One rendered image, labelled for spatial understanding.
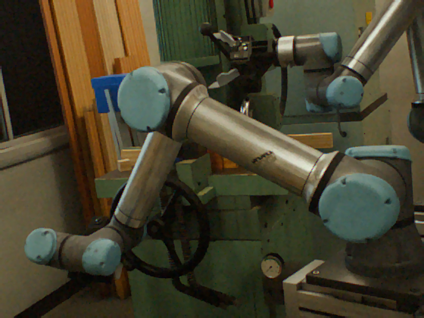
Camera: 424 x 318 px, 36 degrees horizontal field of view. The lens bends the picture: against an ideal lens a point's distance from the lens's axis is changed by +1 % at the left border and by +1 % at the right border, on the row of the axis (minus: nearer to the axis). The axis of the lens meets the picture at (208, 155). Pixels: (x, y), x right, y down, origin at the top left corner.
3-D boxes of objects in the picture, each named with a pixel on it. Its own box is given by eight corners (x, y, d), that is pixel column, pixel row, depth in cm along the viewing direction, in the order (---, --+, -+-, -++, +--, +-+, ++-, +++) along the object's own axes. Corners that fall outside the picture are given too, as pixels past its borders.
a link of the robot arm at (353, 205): (420, 176, 111) (160, 51, 127) (406, 200, 98) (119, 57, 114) (390, 232, 116) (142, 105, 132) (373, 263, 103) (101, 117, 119)
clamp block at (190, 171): (148, 196, 177) (143, 164, 175) (168, 183, 189) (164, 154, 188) (197, 195, 171) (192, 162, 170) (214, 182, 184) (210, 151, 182)
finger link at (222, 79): (201, 81, 167) (229, 59, 165) (210, 88, 172) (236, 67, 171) (207, 89, 166) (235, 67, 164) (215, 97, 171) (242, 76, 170)
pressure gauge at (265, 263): (261, 284, 173) (258, 255, 172) (265, 279, 177) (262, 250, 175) (284, 285, 171) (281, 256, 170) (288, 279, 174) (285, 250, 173)
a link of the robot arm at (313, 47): (338, 67, 156) (336, 31, 154) (294, 70, 160) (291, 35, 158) (344, 64, 163) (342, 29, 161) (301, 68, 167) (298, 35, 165)
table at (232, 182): (79, 207, 186) (75, 187, 185) (129, 181, 214) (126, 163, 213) (280, 205, 163) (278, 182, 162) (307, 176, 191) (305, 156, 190)
